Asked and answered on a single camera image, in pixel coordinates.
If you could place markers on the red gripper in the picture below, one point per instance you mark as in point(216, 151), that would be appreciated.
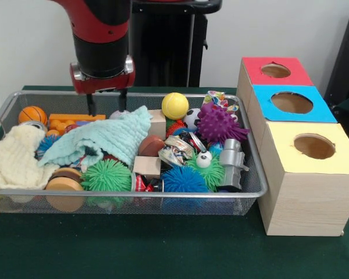
point(104, 84)

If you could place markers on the mint green knitted cloth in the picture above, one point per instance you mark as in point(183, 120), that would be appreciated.
point(104, 136)

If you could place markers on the cream knitted cloth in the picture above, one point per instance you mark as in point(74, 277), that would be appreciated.
point(8, 157)

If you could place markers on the silver toy robot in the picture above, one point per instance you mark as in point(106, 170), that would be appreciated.
point(232, 165)

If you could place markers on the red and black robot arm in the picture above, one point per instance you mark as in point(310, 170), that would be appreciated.
point(101, 35)

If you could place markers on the silver mesh bin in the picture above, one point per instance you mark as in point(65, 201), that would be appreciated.
point(128, 192)

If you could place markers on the wooden three-hole box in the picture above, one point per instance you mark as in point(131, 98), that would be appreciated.
point(308, 203)

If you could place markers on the yellow ball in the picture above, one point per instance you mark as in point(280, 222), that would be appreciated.
point(175, 106)

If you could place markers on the green spiky toy with eyes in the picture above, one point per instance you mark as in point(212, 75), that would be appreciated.
point(209, 171)
point(106, 175)

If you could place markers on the plain wooden block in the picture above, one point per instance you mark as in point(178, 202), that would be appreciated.
point(146, 165)

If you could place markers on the small orange basketball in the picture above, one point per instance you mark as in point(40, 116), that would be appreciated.
point(32, 114)

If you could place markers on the small soccer ball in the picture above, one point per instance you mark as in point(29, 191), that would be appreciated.
point(192, 117)

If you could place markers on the tan wooden wheel toy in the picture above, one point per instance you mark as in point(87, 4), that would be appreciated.
point(64, 183)

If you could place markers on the blue spiky ball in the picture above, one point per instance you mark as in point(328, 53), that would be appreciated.
point(183, 180)

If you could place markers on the purple spiky ball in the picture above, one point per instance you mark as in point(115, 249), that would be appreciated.
point(221, 125)

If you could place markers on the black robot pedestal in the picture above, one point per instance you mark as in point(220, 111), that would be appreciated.
point(163, 58)

